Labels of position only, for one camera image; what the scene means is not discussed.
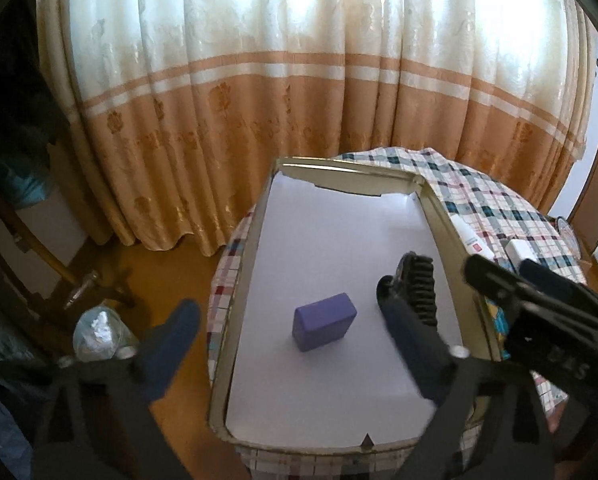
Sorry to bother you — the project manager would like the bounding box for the plaid tablecloth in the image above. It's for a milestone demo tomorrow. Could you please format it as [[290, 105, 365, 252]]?
[[208, 148, 585, 479]]

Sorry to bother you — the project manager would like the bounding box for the gold metal tray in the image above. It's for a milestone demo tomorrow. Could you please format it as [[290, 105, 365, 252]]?
[[209, 157, 500, 455]]

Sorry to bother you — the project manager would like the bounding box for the black ribbed brush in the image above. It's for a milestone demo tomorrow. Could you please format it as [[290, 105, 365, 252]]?
[[391, 252, 438, 328]]

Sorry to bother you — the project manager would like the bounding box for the cream and orange curtain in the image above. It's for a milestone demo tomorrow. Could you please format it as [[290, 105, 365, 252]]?
[[36, 0, 596, 255]]

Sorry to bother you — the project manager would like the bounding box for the clear plastic bag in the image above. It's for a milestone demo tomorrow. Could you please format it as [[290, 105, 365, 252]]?
[[72, 306, 138, 362]]

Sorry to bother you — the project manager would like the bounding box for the teal toy brick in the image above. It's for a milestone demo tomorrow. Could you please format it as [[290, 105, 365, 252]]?
[[485, 299, 509, 360]]

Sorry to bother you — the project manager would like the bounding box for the white paper tray liner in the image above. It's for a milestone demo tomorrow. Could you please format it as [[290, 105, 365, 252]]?
[[226, 174, 439, 448]]

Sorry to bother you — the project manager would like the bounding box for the white box red logo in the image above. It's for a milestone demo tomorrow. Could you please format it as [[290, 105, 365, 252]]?
[[450, 214, 494, 261]]

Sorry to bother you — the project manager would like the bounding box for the white charger cube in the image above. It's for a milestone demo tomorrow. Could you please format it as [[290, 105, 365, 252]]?
[[504, 238, 538, 271]]

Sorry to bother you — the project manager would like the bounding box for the purple block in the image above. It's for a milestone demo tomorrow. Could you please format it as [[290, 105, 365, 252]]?
[[292, 292, 357, 352]]

